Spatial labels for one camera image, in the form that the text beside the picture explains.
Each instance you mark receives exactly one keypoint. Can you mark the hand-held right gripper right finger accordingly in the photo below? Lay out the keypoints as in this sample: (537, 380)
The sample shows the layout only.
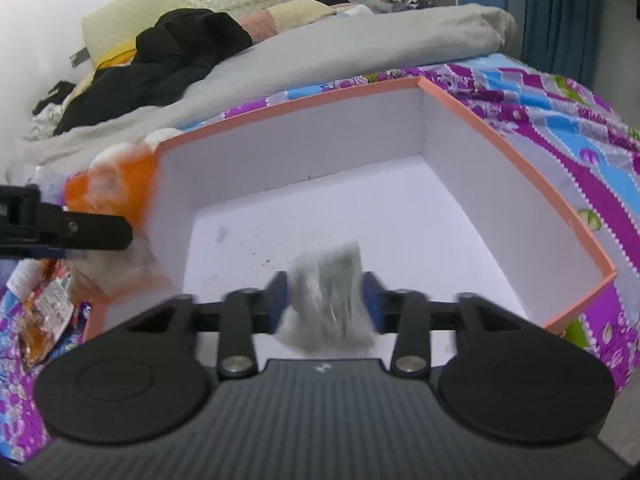
(371, 305)

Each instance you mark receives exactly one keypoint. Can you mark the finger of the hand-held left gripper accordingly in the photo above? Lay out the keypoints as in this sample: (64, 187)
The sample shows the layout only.
(95, 232)

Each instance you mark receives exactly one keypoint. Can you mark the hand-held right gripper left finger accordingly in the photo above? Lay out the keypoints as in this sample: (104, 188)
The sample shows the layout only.
(278, 305)

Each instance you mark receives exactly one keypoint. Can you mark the silver snack packet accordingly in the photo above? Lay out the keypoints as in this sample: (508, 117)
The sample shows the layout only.
(325, 300)

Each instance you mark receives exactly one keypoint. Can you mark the orange snack packet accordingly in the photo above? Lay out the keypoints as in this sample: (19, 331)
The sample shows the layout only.
(120, 185)

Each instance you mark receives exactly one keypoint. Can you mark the blue snack packet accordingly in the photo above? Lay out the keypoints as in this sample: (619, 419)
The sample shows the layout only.
(83, 317)

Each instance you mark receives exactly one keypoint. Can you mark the red brown snack packet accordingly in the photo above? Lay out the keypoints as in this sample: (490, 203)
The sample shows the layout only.
(45, 310)

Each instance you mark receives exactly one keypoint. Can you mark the pink cardboard box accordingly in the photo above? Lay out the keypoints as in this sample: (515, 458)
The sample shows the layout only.
(350, 200)

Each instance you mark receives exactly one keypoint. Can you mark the clear plastic bag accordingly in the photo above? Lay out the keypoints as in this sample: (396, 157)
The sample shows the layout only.
(30, 175)

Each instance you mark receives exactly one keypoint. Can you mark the white clothes pile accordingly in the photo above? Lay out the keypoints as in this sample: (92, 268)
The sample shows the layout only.
(42, 122)

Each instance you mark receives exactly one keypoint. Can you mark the black clothes pile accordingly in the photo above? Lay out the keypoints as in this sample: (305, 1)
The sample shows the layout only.
(52, 95)

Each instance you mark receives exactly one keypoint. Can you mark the yellow pillow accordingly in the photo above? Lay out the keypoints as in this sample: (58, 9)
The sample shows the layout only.
(117, 57)

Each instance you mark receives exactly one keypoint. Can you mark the black jacket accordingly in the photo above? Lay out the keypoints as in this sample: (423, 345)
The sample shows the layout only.
(165, 60)

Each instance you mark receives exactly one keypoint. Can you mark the grey blanket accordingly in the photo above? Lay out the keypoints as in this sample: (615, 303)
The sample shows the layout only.
(350, 55)

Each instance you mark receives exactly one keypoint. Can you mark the pink pillow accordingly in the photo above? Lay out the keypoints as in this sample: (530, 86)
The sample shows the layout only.
(260, 25)

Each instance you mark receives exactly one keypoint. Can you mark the floral bedsheet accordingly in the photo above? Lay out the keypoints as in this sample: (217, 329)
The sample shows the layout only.
(575, 135)

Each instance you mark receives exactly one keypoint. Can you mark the cream pillow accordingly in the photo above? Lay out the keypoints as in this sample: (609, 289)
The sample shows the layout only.
(300, 12)

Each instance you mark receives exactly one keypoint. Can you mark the blue curtain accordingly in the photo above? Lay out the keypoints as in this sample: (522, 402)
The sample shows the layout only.
(565, 25)

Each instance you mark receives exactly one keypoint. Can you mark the grey wall socket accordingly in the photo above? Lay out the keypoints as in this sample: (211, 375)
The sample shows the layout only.
(79, 58)

